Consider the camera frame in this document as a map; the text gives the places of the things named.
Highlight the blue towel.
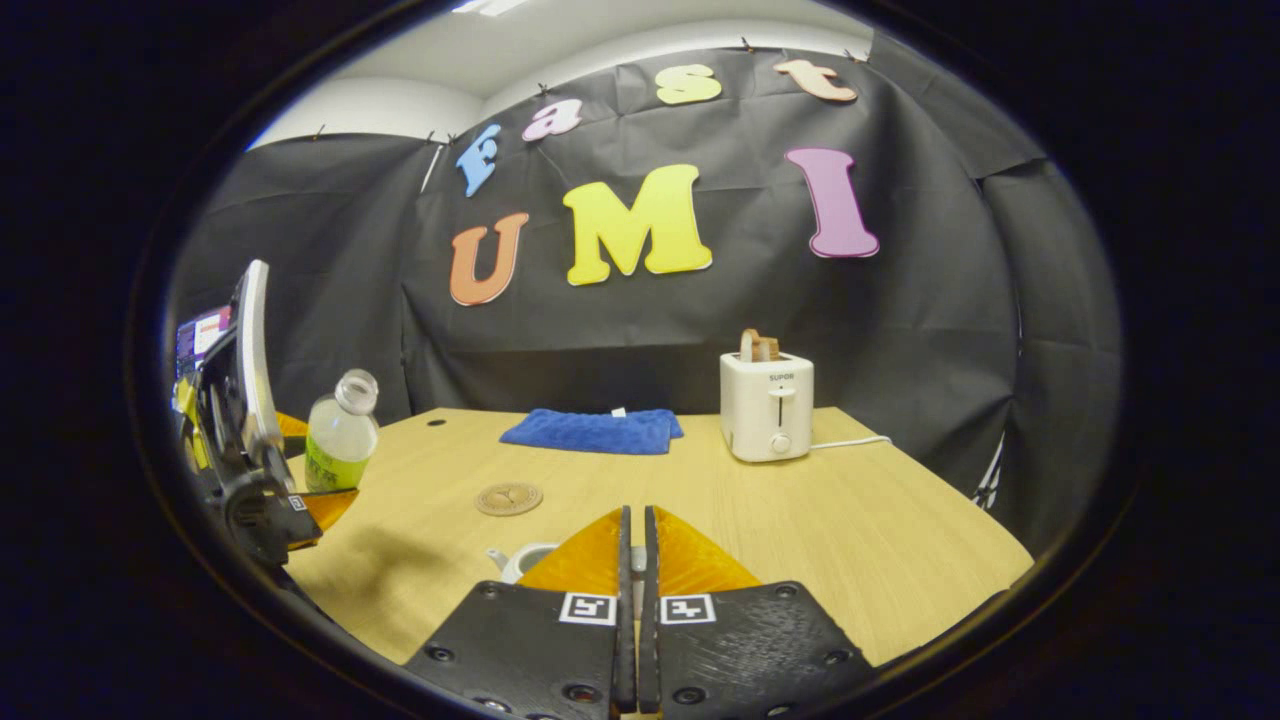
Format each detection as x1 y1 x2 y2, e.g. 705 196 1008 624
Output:
500 407 685 456

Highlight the clear green-label water bottle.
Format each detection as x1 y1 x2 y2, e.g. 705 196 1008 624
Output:
305 369 381 493

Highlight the round brown coaster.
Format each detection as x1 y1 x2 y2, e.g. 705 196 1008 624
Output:
474 482 544 517

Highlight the white toaster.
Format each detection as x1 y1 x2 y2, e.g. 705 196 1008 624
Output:
720 352 814 463

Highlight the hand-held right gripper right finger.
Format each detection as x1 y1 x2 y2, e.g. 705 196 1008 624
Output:
637 505 881 720

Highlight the computer monitor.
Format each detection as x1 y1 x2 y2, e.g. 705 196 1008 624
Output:
177 307 232 376

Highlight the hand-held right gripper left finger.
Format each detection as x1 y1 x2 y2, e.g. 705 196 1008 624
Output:
405 505 637 720

